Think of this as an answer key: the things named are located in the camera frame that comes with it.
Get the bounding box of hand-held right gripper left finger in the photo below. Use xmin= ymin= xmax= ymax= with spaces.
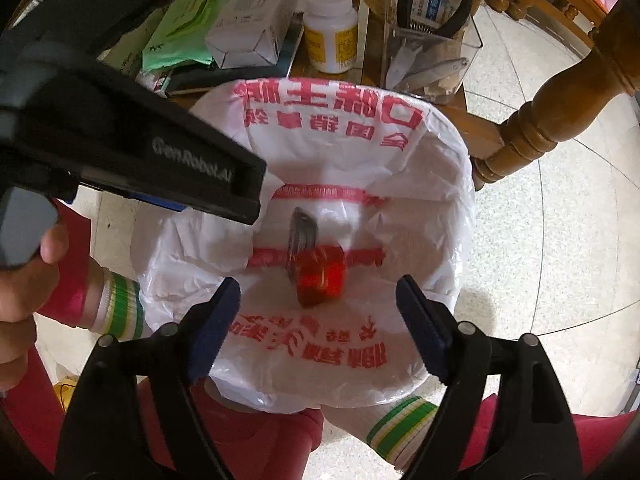
xmin=54 ymin=276 xmax=242 ymax=480

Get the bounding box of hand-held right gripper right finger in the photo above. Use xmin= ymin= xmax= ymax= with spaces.
xmin=396 ymin=275 xmax=585 ymax=480

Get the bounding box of red snack packet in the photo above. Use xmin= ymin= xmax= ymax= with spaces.
xmin=294 ymin=244 xmax=347 ymax=309

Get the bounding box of silver foil wrapper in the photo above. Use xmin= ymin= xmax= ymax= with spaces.
xmin=286 ymin=206 xmax=319 ymax=277

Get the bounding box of person's left hand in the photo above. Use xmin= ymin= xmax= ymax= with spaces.
xmin=0 ymin=224 xmax=69 ymax=394

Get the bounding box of small printed packet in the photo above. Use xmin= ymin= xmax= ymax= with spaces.
xmin=136 ymin=70 xmax=175 ymax=95

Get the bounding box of green plastic packet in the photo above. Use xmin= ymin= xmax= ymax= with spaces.
xmin=141 ymin=0 xmax=240 ymax=73

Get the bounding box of metal tray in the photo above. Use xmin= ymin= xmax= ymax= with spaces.
xmin=165 ymin=22 xmax=307 ymax=98

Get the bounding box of white carton box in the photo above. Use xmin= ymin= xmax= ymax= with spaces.
xmin=204 ymin=0 xmax=312 ymax=70

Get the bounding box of white pill bottle yellow label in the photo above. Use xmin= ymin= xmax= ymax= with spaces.
xmin=302 ymin=0 xmax=361 ymax=74

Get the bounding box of wooden side table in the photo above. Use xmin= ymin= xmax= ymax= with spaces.
xmin=165 ymin=0 xmax=507 ymax=162

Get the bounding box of silver metal tool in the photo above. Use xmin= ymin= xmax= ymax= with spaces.
xmin=400 ymin=56 xmax=471 ymax=88

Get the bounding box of clear plastic container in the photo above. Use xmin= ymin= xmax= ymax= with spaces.
xmin=381 ymin=10 xmax=484 ymax=107

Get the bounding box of turned wooden table leg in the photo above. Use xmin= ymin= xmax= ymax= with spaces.
xmin=471 ymin=0 xmax=640 ymax=192

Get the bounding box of blue and white packet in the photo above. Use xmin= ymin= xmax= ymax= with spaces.
xmin=411 ymin=0 xmax=467 ymax=27

